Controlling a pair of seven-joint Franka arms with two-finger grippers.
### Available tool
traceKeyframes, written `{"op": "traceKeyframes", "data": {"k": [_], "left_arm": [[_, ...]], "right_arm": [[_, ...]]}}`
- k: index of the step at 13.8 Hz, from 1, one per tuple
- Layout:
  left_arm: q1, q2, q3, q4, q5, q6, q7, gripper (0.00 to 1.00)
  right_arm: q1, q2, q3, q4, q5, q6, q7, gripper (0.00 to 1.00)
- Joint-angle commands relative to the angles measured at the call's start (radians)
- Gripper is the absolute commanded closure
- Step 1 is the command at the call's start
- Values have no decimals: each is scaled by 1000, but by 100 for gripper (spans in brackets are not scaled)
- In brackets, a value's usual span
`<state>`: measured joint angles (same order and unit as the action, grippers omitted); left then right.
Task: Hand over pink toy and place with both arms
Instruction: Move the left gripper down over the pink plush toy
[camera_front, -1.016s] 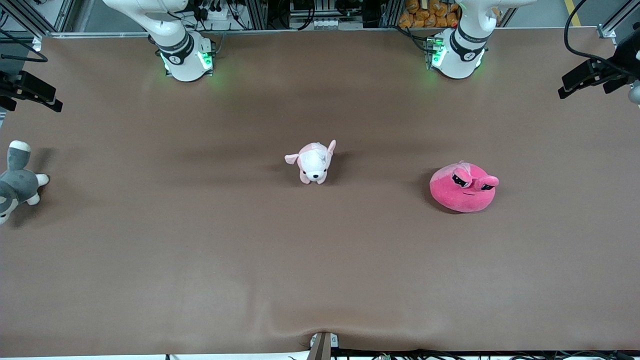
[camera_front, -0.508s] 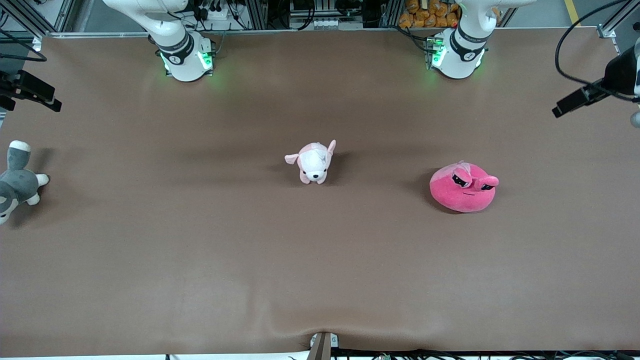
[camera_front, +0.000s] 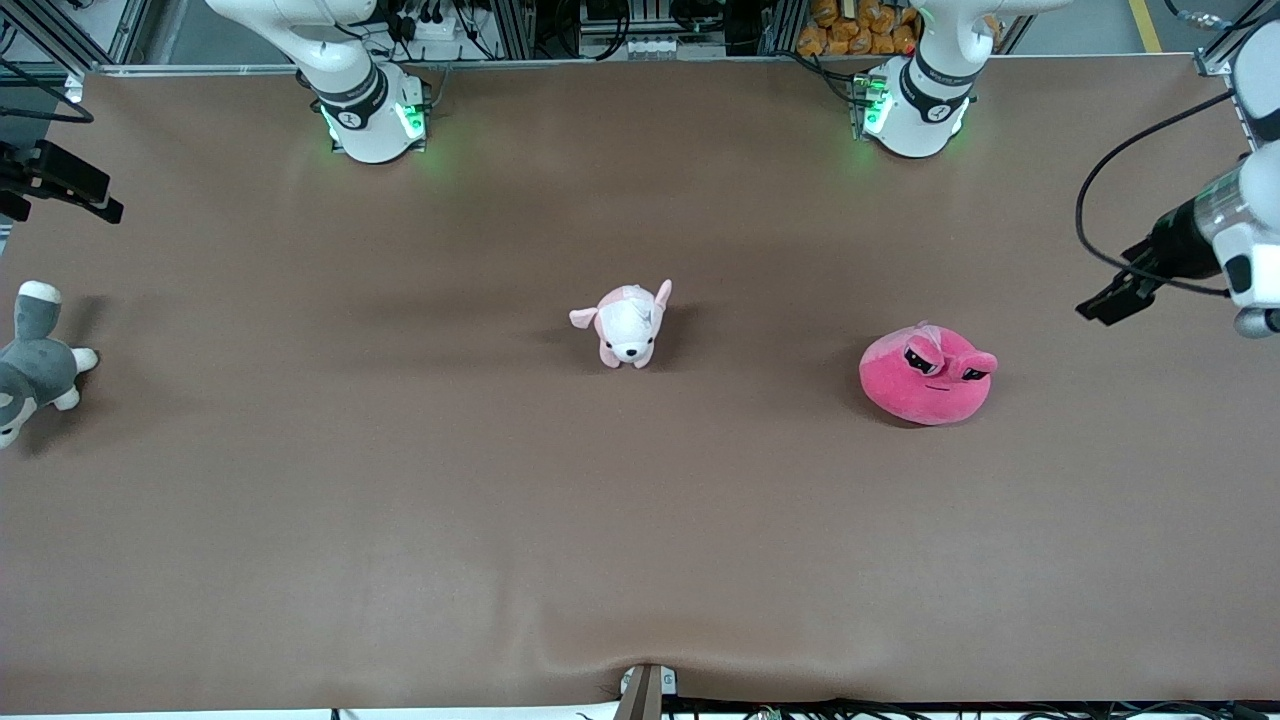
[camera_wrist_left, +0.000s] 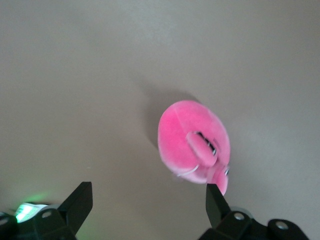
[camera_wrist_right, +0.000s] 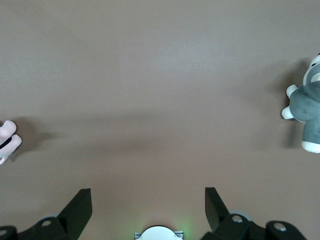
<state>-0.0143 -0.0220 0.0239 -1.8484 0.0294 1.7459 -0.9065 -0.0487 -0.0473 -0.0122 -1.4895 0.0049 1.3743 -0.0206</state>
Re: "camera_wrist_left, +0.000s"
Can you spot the brown table cover sheet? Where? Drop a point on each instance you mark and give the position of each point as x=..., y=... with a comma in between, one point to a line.
x=100, y=75

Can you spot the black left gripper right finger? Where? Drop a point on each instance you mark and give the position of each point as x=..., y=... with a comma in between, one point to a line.
x=216, y=210

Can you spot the round pink plush toy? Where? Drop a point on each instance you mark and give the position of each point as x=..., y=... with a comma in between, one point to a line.
x=180, y=130

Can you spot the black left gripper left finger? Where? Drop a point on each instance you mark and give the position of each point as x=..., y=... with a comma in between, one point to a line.
x=75, y=210

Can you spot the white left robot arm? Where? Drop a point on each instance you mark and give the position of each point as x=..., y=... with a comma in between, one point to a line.
x=26, y=210

